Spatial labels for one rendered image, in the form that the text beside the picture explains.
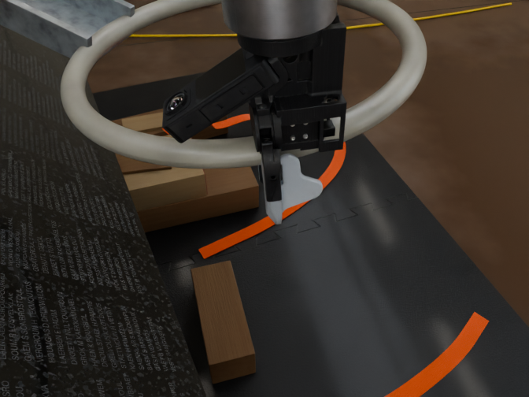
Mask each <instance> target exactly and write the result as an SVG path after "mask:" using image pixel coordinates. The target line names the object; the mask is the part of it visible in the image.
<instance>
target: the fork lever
mask: <svg viewBox="0 0 529 397"><path fill-rule="evenodd" d="M134 14H135V6H134V5H132V4H130V3H128V2H126V1H124V0H0V25H2V26H4V27H6V28H9V29H11V30H13V31H15V32H17V33H19V34H21V35H23V36H25V37H27V38H29V39H31V40H34V41H36V42H37V43H40V44H42V45H44V46H46V47H48V48H50V49H51V50H54V51H56V52H58V53H60V54H63V55H65V56H66V57H68V58H71V57H72V55H73V54H74V53H75V52H76V50H77V49H78V48H79V47H80V46H85V47H90V46H92V35H93V34H94V33H95V32H97V31H98V30H99V29H101V28H103V27H104V26H106V25H107V24H108V23H110V22H112V21H113V20H115V19H117V18H118V17H121V16H123V15H127V16H129V17H132V16H133V15H134ZM132 34H133V33H132ZM132 34H131V35H132ZM129 36H130V35H129ZM129 36H128V37H129ZM128 37H126V38H128ZM126 38H124V39H122V40H121V41H119V42H118V43H117V44H116V45H114V46H113V47H111V48H110V49H109V50H108V51H106V52H105V53H104V54H103V55H102V56H101V57H100V58H102V57H103V56H105V55H106V54H107V53H108V52H110V51H111V50H112V49H113V48H115V47H116V46H118V45H119V44H120V43H122V42H123V41H124V40H125V39H126ZM100 58H99V59H100Z"/></svg>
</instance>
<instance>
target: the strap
mask: <svg viewBox="0 0 529 397"><path fill-rule="evenodd" d="M248 120H250V115H249V114H242V115H238V116H236V117H232V118H229V119H227V120H224V121H220V122H216V123H213V124H211V125H210V126H212V127H213V128H215V129H222V128H226V127H230V126H232V125H234V124H237V123H240V122H243V121H248ZM345 156H346V141H345V142H343V149H342V150H335V154H334V157H333V159H332V161H331V164H330V165H329V166H328V168H327V170H326V171H325V172H324V174H323V175H322V176H321V177H320V178H319V179H318V180H320V181H321V183H322V185H323V189H324V188H325V187H326V186H327V185H328V184H329V183H330V182H331V181H332V180H333V179H334V177H335V176H336V174H337V173H338V171H339V170H340V169H341V167H342V164H343V162H344V159H345ZM309 201H310V200H309ZM307 202H308V201H307ZM307 202H303V203H300V204H298V205H296V206H292V207H290V208H287V209H285V210H284V211H283V212H282V220H283V219H284V218H286V217H288V216H290V215H291V214H292V213H293V212H295V211H296V210H298V209H299V208H301V207H302V206H304V205H305V204H306V203H307ZM274 224H275V223H274V222H273V220H272V219H271V218H270V217H269V216H267V217H265V218H263V219H262V220H260V221H258V222H256V223H254V224H252V225H250V226H248V227H246V228H244V229H242V230H240V231H237V232H235V233H233V234H231V235H229V236H226V237H224V238H223V239H219V240H217V241H216V242H214V243H211V244H209V245H207V246H205V247H202V248H200V249H198V250H199V252H200V253H201V255H202V257H203V258H204V259H206V258H208V257H210V256H212V255H214V254H217V253H219V252H221V251H222V250H225V249H227V248H229V247H232V246H234V245H235V244H237V243H241V242H242V241H244V240H246V239H249V238H250V237H252V236H255V235H256V234H258V233H260V232H263V231H264V230H266V229H268V228H270V227H272V226H273V225H274ZM488 322H489V321H488V320H487V319H485V318H484V317H482V316H480V315H479V314H477V313H476V312H474V314H473V315H472V316H471V318H470V319H469V321H468V323H467V324H466V325H465V327H464V328H463V330H462V331H461V333H460V335H459V336H458V337H457V338H456V339H455V340H454V341H453V343H452V344H451V345H450V346H449V347H448V348H447V349H446V350H445V351H444V352H443V353H442V354H441V355H440V356H439V357H438V358H436V359H435V360H434V361H433V362H432V363H431V364H430V365H429V366H427V367H426V368H425V369H423V370H422V371H421V372H419V373H418V374H417V375H415V376H414V377H413V378H412V379H411V380H409V381H407V382H406V383H405V384H403V385H402V386H401V387H399V388H397V389H396V390H394V391H392V392H391V393H390V394H388V395H386V396H384V397H420V396H421V395H422V394H423V393H425V392H426V391H427V390H429V389H430V388H432V387H433V386H434V385H435V384H437V383H438V382H439V381H440V380H441V379H442V378H443V377H444V376H445V375H447V374H448V373H449V372H450V371H451V370H452V369H453V368H454V367H455V366H456V365H457V364H458V363H459V362H460V361H461V360H462V359H463V358H464V357H465V356H466V354H467V353H468V352H469V351H470V350H471V349H472V347H473V346H474V345H475V342H476V341H477V339H478V338H479V336H480V335H481V333H482V332H483V330H484V328H485V327H486V325H487V324H488Z"/></svg>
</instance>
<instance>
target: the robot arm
mask: <svg viewBox="0 0 529 397"><path fill-rule="evenodd" d="M337 1H338V0H221V3H222V10H223V16H224V23H225V24H226V25H227V26H228V28H229V29H231V30H232V31H233V32H234V33H236V34H237V37H238V43H239V45H240V46H241V48H240V49H239V50H237V51H235V52H234V53H233V54H232V55H230V56H229V57H227V58H225V59H224V60H223V61H221V62H220V63H219V64H217V65H215V66H214V67H212V68H211V69H210V70H208V71H207V72H205V73H204V74H202V75H201V76H199V77H198V78H197V79H195V80H194V81H192V82H191V83H189V84H188V85H187V86H185V87H184V88H182V89H181V90H179V91H177V92H176V93H175V94H174V95H172V96H171V97H169V98H167V99H166V100H165V101H164V107H163V121H162V128H163V129H164V130H165V131H166V132H167V133H169V134H170V135H171V136H172V137H173V138H174V139H175V140H176V141H178V142H179V143H184V142H185V141H187V140H188V139H189V138H191V137H193V136H194V135H196V134H198V133H199V132H201V131H202V130H204V129H205V128H207V127H209V126H210V125H211V124H213V123H215V122H216V121H218V120H219V119H221V118H222V117H225V116H226V115H228V114H229V113H230V112H232V111H234V110H235V109H237V108H239V107H240V106H242V105H243V104H245V103H246V102H248V104H249V111H250V122H251V127H252V131H253V138H254V142H255V147H256V151H257V152H260V154H261V159H262V160H261V165H259V166H258V172H259V178H260V182H262V183H263V185H264V200H265V209H266V214H267V215H268V216H269V217H270V218H271V219H272V220H273V222H274V223H275V224H282V212H283V211H284V210H285V209H287V208H290V207H292V206H296V205H298V204H300V203H303V202H307V201H309V200H311V199H315V198H317V197H318V196H319V195H320V194H321V192H322V190H323V185H322V183H321V181H320V180H318V179H314V178H312V177H309V176H305V175H303V174H302V173H301V167H300V161H299V160H298V158H297V157H296V156H295V155H293V154H282V155H280V153H279V149H281V151H285V150H296V149H300V150H311V149H316V148H319V152H325V151H332V150H342V149H343V140H344V131H345V122H346V103H347V102H346V100H345V98H344V96H343V94H342V78H343V67H344V56H345V45H346V26H345V24H344V23H343V22H341V21H340V19H339V15H338V12H337ZM334 99H337V101H336V102H332V101H331V100H334ZM335 117H341V120H340V131H339V139H329V140H325V138H324V137H329V136H335V126H334V125H333V123H332V120H330V118H335ZM281 165H282V176H283V180H281V179H280V166H281Z"/></svg>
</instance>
